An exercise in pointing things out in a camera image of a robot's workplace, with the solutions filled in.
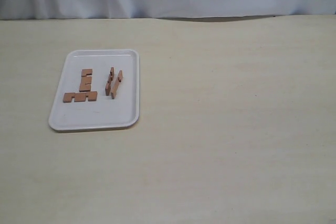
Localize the wooden notched bar three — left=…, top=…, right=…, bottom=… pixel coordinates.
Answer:
left=110, top=70, right=123, bottom=99

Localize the wooden notched bar four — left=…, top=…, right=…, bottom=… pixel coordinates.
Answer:
left=105, top=67, right=114, bottom=96

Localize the wooden notched bar two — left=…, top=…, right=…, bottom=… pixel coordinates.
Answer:
left=63, top=91, right=98, bottom=103

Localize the wooden notched bar one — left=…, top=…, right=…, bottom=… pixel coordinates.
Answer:
left=79, top=69, right=93, bottom=92

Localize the white rectangular plastic tray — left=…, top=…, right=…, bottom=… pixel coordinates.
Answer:
left=48, top=49, right=140, bottom=131

